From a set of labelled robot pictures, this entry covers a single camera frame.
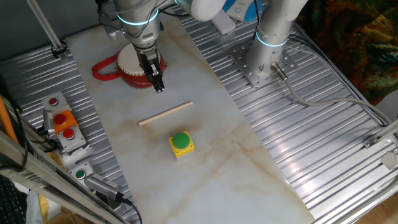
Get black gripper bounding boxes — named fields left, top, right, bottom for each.
left=134, top=43, right=165, bottom=94

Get wooden drumstick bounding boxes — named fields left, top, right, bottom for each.
left=138, top=101, right=194, bottom=126

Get red drum cream head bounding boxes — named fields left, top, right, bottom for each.
left=116, top=43, right=166, bottom=89

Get yellow box green push button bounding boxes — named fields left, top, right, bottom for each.
left=169, top=131, right=195, bottom=161

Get white power strip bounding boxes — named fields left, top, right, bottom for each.
left=211, top=9, right=237, bottom=35

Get orange box red button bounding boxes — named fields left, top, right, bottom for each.
left=51, top=109, right=80, bottom=134

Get grey box large red button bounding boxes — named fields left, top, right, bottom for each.
left=57, top=124, right=88, bottom=153

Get grey box small red button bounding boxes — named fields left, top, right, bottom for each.
left=42, top=91, right=68, bottom=113

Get blue white plastic device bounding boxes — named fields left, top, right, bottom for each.
left=222, top=0, right=264, bottom=23

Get silver stand pole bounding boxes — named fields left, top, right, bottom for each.
left=26, top=0, right=68, bottom=60

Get grey box green button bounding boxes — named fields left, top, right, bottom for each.
left=68, top=161, right=94, bottom=187

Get orange pole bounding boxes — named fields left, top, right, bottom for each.
left=0, top=96, right=19, bottom=144

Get black keyboard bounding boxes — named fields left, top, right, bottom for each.
left=0, top=175, right=27, bottom=224

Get colourful patterned cloth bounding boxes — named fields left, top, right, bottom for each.
left=297, top=0, right=398, bottom=106

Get red fabric drum strap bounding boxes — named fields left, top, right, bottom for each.
left=91, top=52, right=122, bottom=82

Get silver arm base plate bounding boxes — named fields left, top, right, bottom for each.
left=230, top=42, right=298, bottom=89

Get small silver camera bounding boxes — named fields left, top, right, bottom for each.
left=42, top=109, right=57, bottom=136

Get grey base cable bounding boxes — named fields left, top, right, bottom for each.
left=270, top=62, right=393, bottom=126

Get black camera cable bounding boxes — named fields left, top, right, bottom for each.
left=120, top=195, right=143, bottom=224

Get aluminium frame bar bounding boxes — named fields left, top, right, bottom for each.
left=0, top=130, right=125, bottom=224

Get metal corner bracket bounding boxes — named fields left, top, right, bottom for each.
left=363, top=119, right=398, bottom=149

